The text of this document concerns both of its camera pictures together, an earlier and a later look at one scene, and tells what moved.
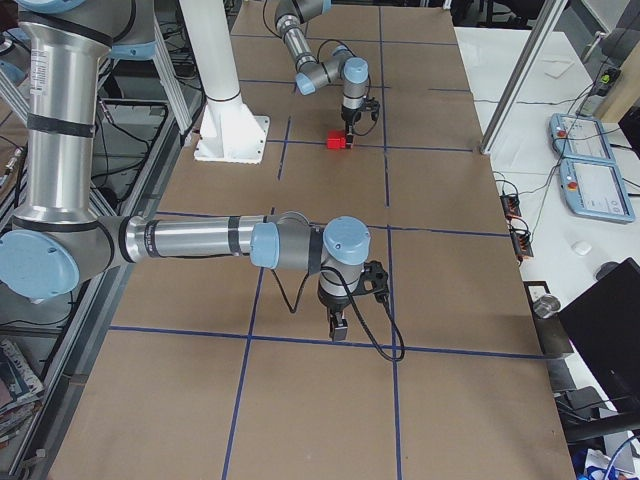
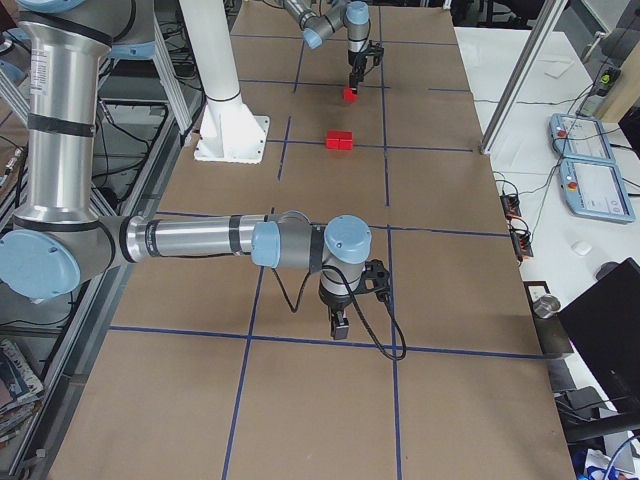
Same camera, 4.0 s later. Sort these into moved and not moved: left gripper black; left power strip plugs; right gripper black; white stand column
Moved: left gripper black
Not moved: white stand column; right gripper black; left power strip plugs
